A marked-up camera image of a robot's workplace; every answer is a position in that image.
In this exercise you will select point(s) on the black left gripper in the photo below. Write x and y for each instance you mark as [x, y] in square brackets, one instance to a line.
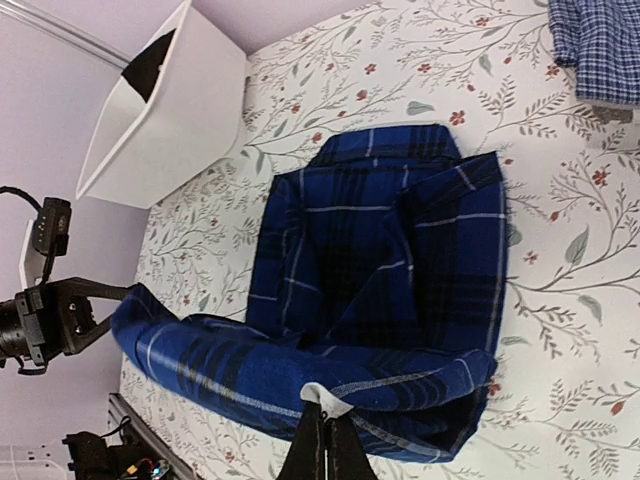
[41, 323]

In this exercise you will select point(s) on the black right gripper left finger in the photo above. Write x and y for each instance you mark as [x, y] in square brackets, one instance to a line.
[306, 457]

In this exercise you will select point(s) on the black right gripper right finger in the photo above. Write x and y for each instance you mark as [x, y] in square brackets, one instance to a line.
[346, 458]

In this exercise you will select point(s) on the dark blue plaid shirt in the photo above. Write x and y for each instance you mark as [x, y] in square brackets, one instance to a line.
[377, 292]

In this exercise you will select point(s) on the white plastic bin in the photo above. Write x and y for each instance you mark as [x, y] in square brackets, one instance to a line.
[143, 149]

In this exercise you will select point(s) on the floral patterned table mat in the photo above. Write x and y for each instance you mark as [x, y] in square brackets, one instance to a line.
[551, 88]

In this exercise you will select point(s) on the black shirt in bin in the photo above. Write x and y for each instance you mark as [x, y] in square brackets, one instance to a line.
[143, 71]

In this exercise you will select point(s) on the folded blue gingham shirt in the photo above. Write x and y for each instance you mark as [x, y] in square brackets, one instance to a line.
[599, 40]

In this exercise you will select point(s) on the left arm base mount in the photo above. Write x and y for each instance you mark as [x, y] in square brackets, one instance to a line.
[91, 458]

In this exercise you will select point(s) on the left aluminium frame post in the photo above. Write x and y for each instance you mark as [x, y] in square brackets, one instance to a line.
[58, 29]

